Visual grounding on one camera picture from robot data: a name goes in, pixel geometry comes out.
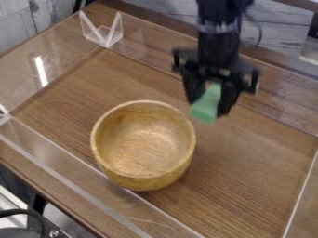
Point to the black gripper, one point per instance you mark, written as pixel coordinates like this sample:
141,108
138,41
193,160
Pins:
239,77

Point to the green rectangular block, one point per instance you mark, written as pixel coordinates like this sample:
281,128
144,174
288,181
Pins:
205,108

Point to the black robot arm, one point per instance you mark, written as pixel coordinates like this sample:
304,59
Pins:
220,25

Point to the brown wooden bowl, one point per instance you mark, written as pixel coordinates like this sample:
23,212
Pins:
144,143

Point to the black table leg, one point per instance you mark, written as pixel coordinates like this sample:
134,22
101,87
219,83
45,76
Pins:
39,203

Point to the clear acrylic corner bracket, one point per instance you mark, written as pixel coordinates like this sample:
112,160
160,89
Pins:
105,36

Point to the clear acrylic front wall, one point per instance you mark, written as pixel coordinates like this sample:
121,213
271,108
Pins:
110,211

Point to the black metal base plate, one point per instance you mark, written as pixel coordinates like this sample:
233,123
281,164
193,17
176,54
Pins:
44,225

